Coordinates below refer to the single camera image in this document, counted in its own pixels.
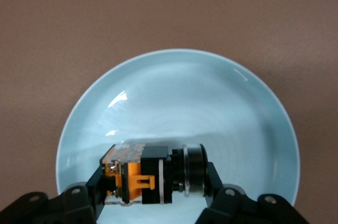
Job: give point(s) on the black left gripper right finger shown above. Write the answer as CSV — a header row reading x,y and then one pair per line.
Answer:
x,y
227,208

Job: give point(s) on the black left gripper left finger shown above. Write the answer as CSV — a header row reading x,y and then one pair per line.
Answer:
x,y
79,205

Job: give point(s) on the orange push-button switch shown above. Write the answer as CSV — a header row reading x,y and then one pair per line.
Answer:
x,y
153,171

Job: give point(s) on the light blue round plate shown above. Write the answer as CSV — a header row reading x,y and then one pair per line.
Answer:
x,y
179,97

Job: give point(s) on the brown table mat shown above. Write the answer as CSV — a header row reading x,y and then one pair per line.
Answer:
x,y
169,10

